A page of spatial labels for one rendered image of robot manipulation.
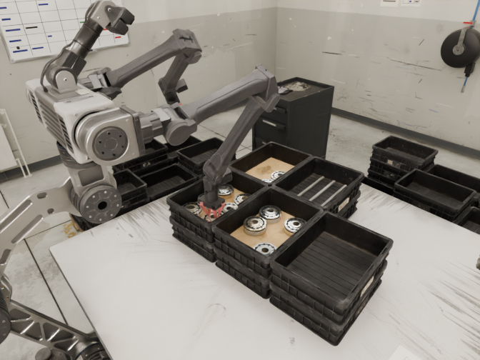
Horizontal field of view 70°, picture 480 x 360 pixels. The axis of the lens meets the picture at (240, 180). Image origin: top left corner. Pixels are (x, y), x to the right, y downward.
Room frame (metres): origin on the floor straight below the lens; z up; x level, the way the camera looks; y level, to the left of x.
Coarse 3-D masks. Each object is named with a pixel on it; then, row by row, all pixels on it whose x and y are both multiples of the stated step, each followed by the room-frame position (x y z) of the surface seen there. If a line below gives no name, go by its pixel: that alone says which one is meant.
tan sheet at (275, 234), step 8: (288, 216) 1.27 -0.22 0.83; (272, 224) 1.22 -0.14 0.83; (280, 224) 1.22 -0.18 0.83; (240, 232) 1.17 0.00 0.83; (272, 232) 1.17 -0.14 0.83; (280, 232) 1.16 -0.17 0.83; (240, 240) 1.12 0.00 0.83; (248, 240) 1.12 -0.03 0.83; (256, 240) 1.12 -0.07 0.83; (264, 240) 1.12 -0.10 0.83; (272, 240) 1.11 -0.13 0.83; (280, 240) 1.11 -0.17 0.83
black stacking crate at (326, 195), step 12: (312, 168) 1.65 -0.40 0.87; (324, 168) 1.62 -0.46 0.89; (336, 168) 1.58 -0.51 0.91; (288, 180) 1.48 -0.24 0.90; (300, 180) 1.57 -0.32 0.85; (312, 180) 1.59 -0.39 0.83; (324, 180) 1.59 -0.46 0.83; (336, 180) 1.57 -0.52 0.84; (348, 180) 1.53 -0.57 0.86; (300, 192) 1.48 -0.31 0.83; (312, 192) 1.47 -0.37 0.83; (324, 192) 1.47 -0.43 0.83; (360, 192) 1.47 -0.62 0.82; (336, 204) 1.30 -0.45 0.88
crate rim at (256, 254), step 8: (264, 192) 1.34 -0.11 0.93; (280, 192) 1.33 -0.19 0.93; (248, 200) 1.27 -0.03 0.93; (296, 200) 1.27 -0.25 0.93; (240, 208) 1.21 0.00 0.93; (320, 208) 1.20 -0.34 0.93; (224, 216) 1.16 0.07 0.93; (216, 224) 1.11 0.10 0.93; (304, 224) 1.09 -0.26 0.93; (216, 232) 1.07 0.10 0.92; (224, 232) 1.06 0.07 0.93; (296, 232) 1.05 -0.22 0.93; (232, 240) 1.01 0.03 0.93; (288, 240) 1.00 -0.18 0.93; (240, 248) 0.99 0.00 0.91; (248, 248) 0.96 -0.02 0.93; (280, 248) 0.96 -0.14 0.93; (256, 256) 0.93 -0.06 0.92; (264, 256) 0.92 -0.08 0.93; (272, 256) 0.92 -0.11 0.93
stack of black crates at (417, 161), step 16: (384, 144) 2.59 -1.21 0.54; (400, 144) 2.58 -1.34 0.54; (416, 144) 2.48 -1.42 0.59; (384, 160) 2.38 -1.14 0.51; (400, 160) 2.29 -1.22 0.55; (416, 160) 2.40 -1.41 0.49; (432, 160) 2.34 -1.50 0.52; (368, 176) 2.46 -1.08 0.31; (384, 176) 2.35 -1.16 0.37; (400, 176) 2.26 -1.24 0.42
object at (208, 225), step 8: (248, 176) 1.48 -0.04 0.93; (192, 184) 1.42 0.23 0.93; (264, 184) 1.40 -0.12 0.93; (176, 192) 1.35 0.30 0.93; (256, 192) 1.34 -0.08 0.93; (168, 200) 1.29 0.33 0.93; (176, 208) 1.24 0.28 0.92; (184, 208) 1.22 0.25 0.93; (232, 208) 1.22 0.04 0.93; (192, 216) 1.17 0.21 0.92; (208, 224) 1.11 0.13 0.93
